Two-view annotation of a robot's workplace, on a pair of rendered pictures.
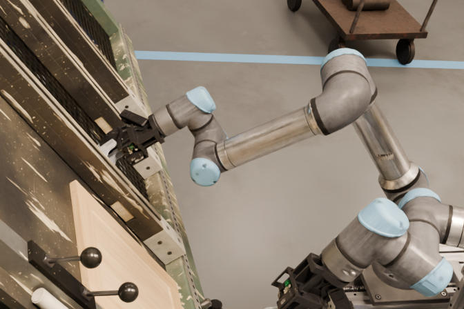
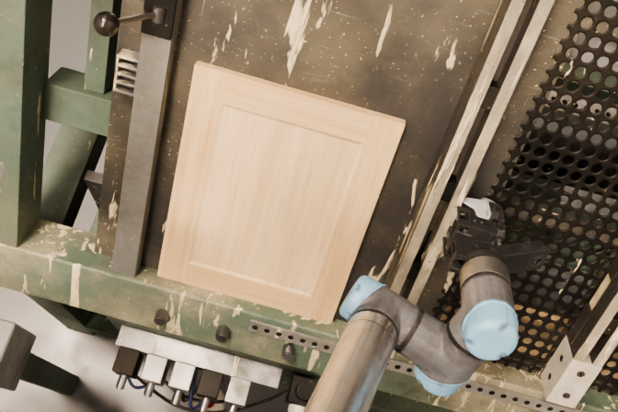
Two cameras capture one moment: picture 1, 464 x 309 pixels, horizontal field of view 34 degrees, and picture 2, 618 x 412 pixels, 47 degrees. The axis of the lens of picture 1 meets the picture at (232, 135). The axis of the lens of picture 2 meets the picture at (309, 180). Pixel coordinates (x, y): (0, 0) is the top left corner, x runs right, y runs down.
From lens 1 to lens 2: 1.45 m
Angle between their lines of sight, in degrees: 63
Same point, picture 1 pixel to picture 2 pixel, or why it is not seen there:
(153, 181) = (530, 383)
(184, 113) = (470, 292)
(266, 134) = (337, 369)
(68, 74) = not seen: outside the picture
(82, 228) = (309, 97)
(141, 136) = (469, 240)
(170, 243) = not seen: hidden behind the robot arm
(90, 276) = (230, 78)
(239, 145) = (353, 336)
